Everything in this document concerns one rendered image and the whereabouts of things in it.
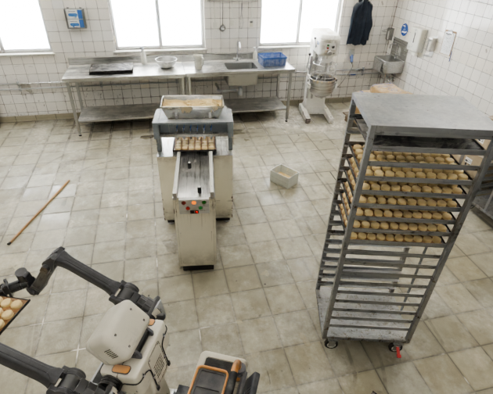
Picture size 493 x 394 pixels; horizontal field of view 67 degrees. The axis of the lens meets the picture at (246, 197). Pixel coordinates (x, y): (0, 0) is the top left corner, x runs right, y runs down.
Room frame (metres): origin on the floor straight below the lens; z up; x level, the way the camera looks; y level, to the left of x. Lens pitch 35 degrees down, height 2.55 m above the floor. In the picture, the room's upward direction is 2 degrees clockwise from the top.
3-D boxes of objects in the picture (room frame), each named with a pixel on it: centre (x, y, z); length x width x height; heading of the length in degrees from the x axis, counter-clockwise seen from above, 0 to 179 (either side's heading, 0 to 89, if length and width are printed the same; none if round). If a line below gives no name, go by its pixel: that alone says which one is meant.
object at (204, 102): (3.30, 0.51, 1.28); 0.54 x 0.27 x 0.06; 97
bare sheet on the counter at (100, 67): (5.63, 2.05, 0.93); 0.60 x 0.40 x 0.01; 105
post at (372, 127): (1.72, -0.61, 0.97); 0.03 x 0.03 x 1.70; 88
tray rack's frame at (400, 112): (1.94, -0.92, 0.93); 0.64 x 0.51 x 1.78; 88
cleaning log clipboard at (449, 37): (5.72, -2.81, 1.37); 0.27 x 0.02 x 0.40; 14
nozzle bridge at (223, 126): (3.30, 0.52, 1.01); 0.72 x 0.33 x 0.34; 97
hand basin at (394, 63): (6.65, -2.39, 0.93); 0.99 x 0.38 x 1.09; 14
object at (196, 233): (2.80, 0.46, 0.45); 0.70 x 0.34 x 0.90; 7
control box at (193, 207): (2.44, 0.42, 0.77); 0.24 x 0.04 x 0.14; 97
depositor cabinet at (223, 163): (3.77, 0.57, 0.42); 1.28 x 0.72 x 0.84; 7
